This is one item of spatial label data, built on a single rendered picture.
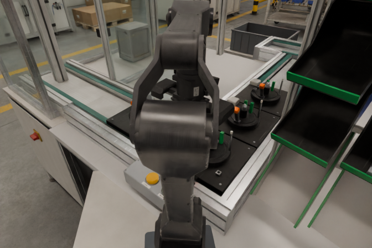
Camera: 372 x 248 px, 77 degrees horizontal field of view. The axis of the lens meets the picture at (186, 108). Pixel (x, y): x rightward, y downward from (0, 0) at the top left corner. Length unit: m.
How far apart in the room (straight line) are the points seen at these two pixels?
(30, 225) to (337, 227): 1.85
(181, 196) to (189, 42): 0.19
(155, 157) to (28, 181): 2.19
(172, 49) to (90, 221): 0.72
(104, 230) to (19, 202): 1.48
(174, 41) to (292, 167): 0.56
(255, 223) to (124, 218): 0.41
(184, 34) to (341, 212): 0.60
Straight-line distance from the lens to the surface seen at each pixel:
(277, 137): 0.59
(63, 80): 1.61
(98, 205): 0.90
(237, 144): 0.91
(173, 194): 0.31
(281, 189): 0.73
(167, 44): 0.24
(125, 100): 1.28
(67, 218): 2.01
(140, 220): 0.84
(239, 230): 0.82
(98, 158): 1.05
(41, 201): 2.19
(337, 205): 0.73
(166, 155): 0.22
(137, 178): 0.81
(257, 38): 2.67
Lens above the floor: 1.57
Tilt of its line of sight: 34 degrees down
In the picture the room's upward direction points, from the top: straight up
